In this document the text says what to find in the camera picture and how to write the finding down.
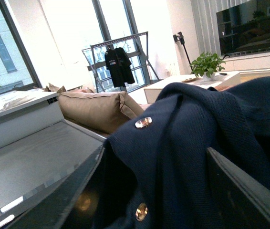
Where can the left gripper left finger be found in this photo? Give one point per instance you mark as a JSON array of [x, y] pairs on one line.
[[72, 204]]

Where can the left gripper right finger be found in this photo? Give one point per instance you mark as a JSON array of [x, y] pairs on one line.
[[243, 202]]

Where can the dark navy blue garment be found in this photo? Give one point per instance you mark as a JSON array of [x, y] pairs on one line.
[[154, 166]]

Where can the grey front-load washing machine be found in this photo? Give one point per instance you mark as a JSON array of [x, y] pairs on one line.
[[39, 149]]

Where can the grey clothes drying rack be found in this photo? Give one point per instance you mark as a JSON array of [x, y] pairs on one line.
[[141, 67]]

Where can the beige sofa cushion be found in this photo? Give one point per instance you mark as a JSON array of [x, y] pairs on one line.
[[102, 113]]

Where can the green potted plant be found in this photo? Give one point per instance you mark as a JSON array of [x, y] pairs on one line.
[[206, 65]]

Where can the black hanging t-shirt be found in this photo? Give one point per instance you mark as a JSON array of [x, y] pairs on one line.
[[113, 65], [125, 64]]

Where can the white tv cabinet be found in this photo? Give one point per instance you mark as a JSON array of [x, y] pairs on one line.
[[259, 61]]

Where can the black stick vacuum cleaner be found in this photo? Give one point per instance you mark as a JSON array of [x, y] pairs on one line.
[[180, 38]]

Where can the black flat television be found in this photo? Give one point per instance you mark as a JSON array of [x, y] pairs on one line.
[[244, 28]]

